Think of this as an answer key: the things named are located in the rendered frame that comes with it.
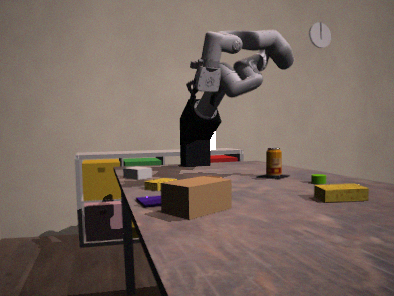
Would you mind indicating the green short cylinder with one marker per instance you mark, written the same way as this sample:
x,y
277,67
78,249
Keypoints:
x,y
318,179

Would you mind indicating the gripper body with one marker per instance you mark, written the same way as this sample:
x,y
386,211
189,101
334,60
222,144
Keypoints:
x,y
207,79

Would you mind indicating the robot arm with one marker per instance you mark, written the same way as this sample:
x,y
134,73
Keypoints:
x,y
246,68

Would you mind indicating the tan rectangular block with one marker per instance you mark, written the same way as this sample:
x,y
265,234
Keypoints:
x,y
195,197

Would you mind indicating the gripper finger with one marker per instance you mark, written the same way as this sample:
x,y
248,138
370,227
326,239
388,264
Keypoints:
x,y
193,96
215,94

